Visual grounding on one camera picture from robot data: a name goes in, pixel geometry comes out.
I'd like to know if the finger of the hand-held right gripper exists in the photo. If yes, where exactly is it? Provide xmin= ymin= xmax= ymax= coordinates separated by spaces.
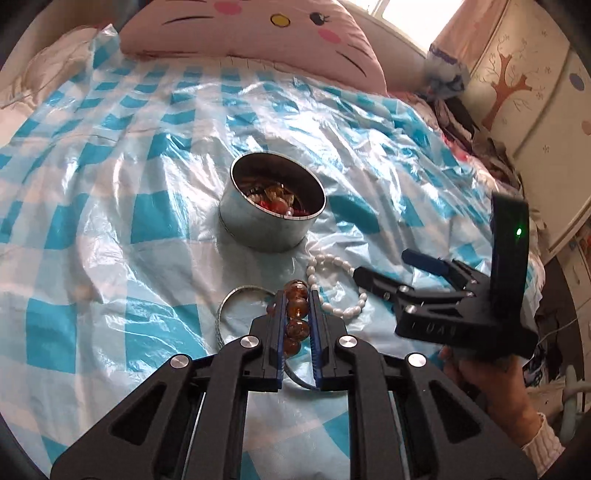
xmin=402 ymin=248 xmax=492 ymax=296
xmin=353 ymin=265 xmax=467 ymax=319

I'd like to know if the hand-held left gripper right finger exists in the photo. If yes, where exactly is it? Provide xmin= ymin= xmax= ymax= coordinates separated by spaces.
xmin=310 ymin=290 xmax=539 ymax=480

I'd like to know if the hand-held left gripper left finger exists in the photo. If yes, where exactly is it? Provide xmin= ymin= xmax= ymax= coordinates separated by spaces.
xmin=50 ymin=290 xmax=283 ymax=480

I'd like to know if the amber bead bracelet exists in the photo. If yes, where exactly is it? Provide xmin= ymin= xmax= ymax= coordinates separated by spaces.
xmin=267 ymin=278 xmax=311 ymax=358

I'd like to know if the white oval bead bracelet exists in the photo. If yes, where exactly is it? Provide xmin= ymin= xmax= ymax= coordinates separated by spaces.
xmin=306 ymin=253 xmax=369 ymax=319

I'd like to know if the silver bangle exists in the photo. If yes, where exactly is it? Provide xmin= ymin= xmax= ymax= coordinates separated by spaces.
xmin=216 ymin=286 xmax=319 ymax=391

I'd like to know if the mixed jewelry heap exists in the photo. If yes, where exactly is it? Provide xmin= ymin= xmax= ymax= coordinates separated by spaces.
xmin=238 ymin=178 xmax=310 ymax=217

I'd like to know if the round metal tin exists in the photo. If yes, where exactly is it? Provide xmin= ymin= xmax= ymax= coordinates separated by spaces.
xmin=218 ymin=154 xmax=327 ymax=253

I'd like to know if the person's right forearm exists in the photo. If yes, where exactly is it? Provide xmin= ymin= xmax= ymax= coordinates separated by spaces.
xmin=517 ymin=413 xmax=566 ymax=480

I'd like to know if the person's right hand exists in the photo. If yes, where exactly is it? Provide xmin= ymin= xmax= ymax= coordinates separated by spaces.
xmin=438 ymin=345 xmax=541 ymax=450

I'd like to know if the pile of clothes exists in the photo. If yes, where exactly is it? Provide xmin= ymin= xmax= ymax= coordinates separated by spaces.
xmin=429 ymin=97 xmax=546 ymax=222

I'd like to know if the wardrobe with tree decal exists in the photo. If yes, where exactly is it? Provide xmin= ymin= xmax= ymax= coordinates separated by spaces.
xmin=462 ymin=0 xmax=591 ymax=259

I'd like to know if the printed curtain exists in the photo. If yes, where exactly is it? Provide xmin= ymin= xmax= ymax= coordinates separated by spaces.
xmin=424 ymin=0 xmax=511 ymax=100

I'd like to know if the blue checkered plastic sheet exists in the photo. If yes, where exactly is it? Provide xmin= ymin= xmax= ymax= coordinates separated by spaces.
xmin=0 ymin=23 xmax=541 ymax=480

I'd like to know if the window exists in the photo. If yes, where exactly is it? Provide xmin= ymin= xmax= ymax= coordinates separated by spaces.
xmin=374 ymin=0 xmax=444 ymax=38

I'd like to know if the pink cat face pillow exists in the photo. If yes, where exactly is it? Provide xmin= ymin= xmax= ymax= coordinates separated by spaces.
xmin=119 ymin=0 xmax=387 ymax=93

